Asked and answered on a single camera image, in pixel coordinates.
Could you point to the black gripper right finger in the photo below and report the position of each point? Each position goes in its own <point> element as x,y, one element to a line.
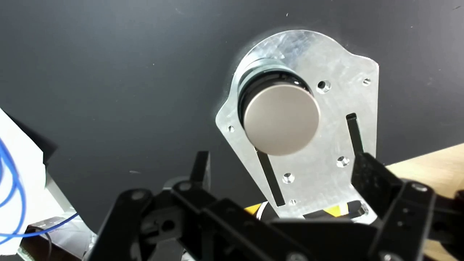
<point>409,210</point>

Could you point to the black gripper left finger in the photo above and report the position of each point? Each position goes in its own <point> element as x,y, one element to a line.
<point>207,227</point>

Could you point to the green label vial black cap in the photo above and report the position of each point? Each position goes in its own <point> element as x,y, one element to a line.
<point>278,111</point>

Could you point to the white paper table cover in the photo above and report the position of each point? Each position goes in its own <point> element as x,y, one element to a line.
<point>32,206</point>

